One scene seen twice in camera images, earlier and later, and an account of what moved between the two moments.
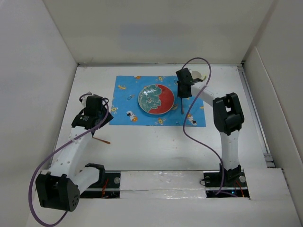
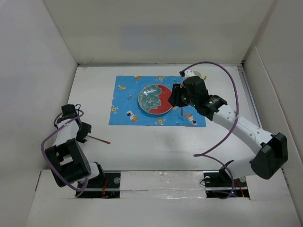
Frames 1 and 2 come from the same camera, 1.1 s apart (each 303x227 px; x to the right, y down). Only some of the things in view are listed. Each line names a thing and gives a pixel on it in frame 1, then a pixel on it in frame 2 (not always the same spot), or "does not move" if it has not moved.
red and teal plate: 156,99 does not move
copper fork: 108,143 does not move
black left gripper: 108,119 -> 86,129
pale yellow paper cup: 195,74 does not move
